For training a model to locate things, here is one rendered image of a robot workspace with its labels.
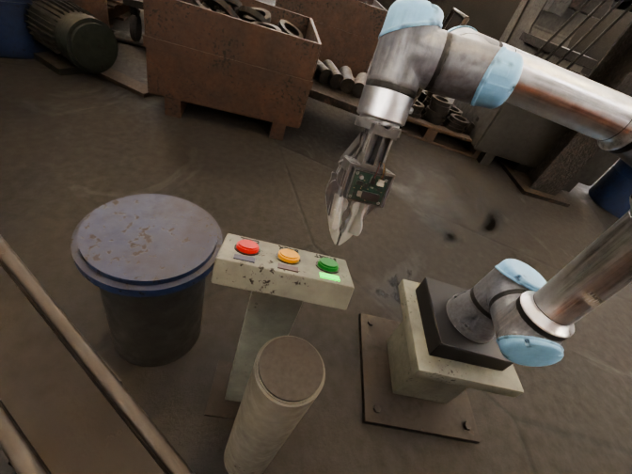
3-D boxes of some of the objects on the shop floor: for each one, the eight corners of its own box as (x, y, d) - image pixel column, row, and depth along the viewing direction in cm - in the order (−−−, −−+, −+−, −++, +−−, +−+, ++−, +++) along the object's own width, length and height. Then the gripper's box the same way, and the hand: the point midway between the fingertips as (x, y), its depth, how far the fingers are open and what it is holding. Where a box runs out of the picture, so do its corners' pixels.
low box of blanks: (292, 102, 274) (314, 12, 232) (296, 145, 221) (324, 38, 179) (174, 72, 251) (174, -35, 208) (147, 112, 198) (139, -21, 156)
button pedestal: (279, 425, 94) (355, 301, 54) (195, 414, 90) (210, 271, 51) (285, 371, 106) (351, 237, 66) (210, 359, 102) (232, 209, 62)
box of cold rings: (538, 151, 378) (602, 73, 322) (582, 197, 309) (672, 107, 252) (442, 119, 362) (491, 32, 305) (466, 160, 292) (535, 55, 236)
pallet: (466, 128, 364) (490, 88, 335) (486, 162, 302) (518, 117, 274) (364, 92, 352) (381, 48, 323) (364, 120, 291) (385, 69, 262)
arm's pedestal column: (358, 315, 132) (385, 274, 115) (448, 336, 137) (486, 299, 120) (362, 422, 102) (400, 388, 85) (477, 444, 107) (533, 416, 90)
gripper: (356, 115, 44) (314, 254, 51) (418, 134, 45) (368, 266, 53) (347, 113, 52) (311, 233, 59) (399, 129, 53) (358, 244, 61)
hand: (338, 236), depth 58 cm, fingers closed
